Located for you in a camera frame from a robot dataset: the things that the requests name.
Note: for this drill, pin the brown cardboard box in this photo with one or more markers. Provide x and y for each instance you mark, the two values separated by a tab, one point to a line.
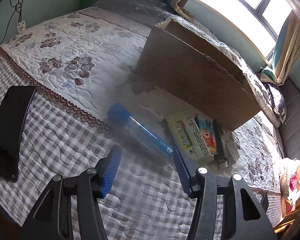
186	65

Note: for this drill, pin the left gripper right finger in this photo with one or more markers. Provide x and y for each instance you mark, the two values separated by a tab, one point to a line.
244	216

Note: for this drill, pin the green white toothpaste box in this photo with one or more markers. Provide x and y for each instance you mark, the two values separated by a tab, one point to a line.
187	136

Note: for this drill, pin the white wall socket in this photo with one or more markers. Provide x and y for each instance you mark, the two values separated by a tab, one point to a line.
21	27

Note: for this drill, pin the dark star blanket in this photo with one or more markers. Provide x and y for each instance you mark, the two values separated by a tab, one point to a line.
146	12

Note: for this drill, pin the cartoon bear tissue pack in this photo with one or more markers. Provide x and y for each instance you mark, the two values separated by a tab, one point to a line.
208	133

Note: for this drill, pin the window frame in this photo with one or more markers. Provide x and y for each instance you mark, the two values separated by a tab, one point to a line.
259	20

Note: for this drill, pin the striped curtain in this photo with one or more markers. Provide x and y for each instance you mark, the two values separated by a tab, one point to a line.
286	52

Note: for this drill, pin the quilted floral bedspread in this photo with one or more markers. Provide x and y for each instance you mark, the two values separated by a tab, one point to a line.
83	63

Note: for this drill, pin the blue glue stick tube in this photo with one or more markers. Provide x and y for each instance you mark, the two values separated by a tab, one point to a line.
126	124

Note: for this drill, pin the white power adapter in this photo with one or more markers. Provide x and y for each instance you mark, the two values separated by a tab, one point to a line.
231	147

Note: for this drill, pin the dark star pillow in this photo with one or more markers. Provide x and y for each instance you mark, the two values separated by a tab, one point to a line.
275	109

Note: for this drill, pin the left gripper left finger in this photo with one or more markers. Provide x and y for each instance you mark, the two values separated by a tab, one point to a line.
51	218

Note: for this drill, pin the black phone left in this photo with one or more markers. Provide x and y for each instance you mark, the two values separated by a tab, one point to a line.
13	113

